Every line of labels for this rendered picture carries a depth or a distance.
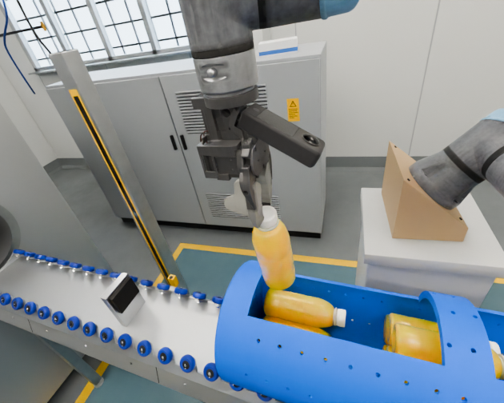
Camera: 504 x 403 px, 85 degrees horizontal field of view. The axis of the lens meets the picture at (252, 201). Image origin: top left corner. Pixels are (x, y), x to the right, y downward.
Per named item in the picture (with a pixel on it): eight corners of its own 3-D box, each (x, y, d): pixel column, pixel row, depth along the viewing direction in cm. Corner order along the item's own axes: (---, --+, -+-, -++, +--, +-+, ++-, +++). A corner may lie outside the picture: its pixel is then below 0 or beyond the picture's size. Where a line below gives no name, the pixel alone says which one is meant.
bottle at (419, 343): (390, 367, 54) (510, 400, 47) (395, 344, 50) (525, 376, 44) (387, 336, 59) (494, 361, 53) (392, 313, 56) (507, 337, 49)
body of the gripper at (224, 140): (226, 159, 47) (209, 85, 40) (274, 160, 44) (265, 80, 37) (206, 183, 41) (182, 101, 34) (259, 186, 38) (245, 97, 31)
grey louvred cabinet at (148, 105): (146, 197, 341) (90, 71, 258) (325, 205, 275) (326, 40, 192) (119, 225, 300) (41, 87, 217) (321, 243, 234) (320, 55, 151)
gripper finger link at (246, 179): (253, 199, 44) (247, 146, 40) (263, 201, 43) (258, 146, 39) (241, 213, 40) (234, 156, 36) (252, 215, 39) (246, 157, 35)
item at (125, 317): (140, 300, 99) (122, 272, 90) (149, 302, 98) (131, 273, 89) (121, 325, 92) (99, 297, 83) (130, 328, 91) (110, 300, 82)
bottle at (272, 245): (298, 291, 56) (288, 230, 43) (264, 294, 57) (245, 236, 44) (294, 262, 61) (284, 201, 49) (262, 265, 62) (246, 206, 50)
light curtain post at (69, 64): (203, 337, 182) (64, 50, 84) (211, 340, 180) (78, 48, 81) (199, 346, 177) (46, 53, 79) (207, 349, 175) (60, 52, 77)
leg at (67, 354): (99, 376, 172) (39, 321, 135) (106, 379, 170) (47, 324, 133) (92, 386, 167) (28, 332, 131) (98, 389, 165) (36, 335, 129)
